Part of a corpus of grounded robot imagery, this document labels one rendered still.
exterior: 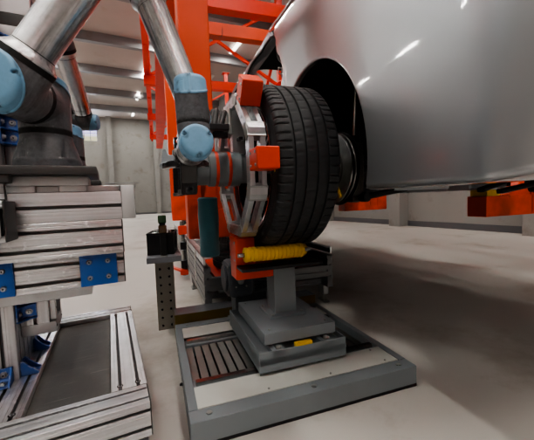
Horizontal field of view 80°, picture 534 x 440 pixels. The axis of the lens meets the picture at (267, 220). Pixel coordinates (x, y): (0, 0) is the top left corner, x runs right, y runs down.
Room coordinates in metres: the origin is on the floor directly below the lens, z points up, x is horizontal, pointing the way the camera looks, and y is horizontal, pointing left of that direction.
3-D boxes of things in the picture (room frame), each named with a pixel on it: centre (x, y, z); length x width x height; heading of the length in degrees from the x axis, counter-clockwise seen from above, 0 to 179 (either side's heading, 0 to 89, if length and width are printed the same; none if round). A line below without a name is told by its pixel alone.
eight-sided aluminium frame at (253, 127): (1.32, 0.11, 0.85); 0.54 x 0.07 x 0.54; 19
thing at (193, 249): (2.99, 0.74, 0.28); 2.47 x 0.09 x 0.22; 19
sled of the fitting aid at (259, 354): (1.40, -0.04, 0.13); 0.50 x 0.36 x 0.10; 19
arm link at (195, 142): (0.75, 0.16, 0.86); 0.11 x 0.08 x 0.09; 19
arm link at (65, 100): (0.83, 0.56, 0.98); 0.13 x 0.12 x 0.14; 8
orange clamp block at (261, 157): (1.02, 0.00, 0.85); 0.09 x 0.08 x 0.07; 19
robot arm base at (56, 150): (0.83, 0.56, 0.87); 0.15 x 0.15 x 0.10
